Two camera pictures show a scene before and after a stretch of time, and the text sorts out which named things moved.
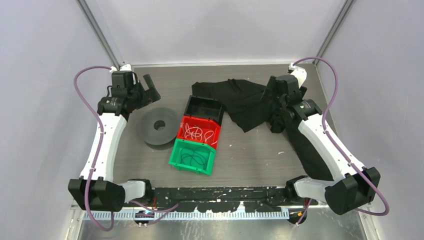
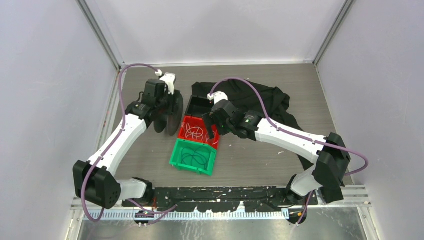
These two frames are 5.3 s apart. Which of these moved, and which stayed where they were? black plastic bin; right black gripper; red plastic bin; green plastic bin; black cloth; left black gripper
Moved: left black gripper; right black gripper
Stayed: green plastic bin; black plastic bin; red plastic bin; black cloth
